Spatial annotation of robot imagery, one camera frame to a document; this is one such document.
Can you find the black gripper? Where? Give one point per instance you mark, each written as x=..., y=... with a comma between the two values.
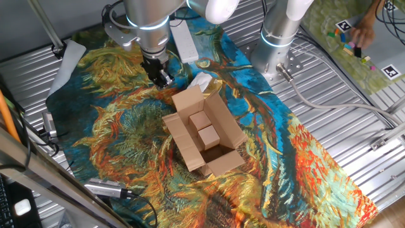
x=153, y=68

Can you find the large cardboard box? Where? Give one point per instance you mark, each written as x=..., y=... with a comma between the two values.
x=186, y=149

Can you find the black toy block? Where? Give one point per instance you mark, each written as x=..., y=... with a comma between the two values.
x=357, y=53

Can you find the bare person forearm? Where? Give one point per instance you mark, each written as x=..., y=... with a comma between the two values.
x=373, y=11

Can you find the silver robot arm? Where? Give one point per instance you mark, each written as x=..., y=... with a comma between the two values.
x=148, y=12

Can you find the bare person hand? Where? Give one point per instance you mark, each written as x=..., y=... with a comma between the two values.
x=364, y=35

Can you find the gold tissue pack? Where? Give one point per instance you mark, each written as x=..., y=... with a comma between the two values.
x=201, y=80

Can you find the sunflower painting print cloth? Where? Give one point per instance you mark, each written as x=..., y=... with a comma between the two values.
x=126, y=142

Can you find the black pole clamp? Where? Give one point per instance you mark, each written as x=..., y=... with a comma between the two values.
x=58, y=50

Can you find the grey metal pole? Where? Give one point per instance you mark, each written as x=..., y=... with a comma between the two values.
x=44, y=22

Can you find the board with coloured blocks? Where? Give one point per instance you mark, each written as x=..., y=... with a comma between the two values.
x=319, y=19

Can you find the green toy block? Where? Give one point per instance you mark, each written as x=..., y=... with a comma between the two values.
x=331, y=34

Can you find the orange toy block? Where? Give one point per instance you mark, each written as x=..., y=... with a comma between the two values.
x=337, y=31

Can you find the blue toy block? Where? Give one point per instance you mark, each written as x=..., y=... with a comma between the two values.
x=342, y=37

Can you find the cyan toy block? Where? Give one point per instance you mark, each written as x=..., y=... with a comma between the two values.
x=346, y=47

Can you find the tan wooden block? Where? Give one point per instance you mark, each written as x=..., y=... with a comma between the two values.
x=348, y=51

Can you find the black flat device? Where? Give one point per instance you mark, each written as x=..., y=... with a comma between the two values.
x=34, y=218

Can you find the white rounded square device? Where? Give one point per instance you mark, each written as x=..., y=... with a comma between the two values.
x=22, y=207

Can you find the black white marker tag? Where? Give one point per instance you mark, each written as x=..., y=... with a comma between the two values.
x=344, y=26
x=390, y=5
x=391, y=72

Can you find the pink toy block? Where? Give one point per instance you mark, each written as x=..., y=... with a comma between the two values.
x=351, y=44

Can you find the black keyboard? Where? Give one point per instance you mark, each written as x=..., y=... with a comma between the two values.
x=4, y=209

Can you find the grey board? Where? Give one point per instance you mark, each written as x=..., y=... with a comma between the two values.
x=384, y=47

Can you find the aluminium profile bar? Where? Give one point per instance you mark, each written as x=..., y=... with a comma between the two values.
x=397, y=106
x=389, y=137

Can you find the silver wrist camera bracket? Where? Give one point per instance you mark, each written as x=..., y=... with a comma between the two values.
x=118, y=36

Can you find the silver depth camera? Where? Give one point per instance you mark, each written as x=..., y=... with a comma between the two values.
x=49, y=123
x=104, y=188

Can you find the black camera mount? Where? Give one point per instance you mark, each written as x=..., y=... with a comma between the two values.
x=50, y=144

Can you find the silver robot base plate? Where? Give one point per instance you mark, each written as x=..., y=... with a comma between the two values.
x=295, y=65

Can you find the aluminium frame beam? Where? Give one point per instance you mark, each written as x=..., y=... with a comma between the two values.
x=47, y=177

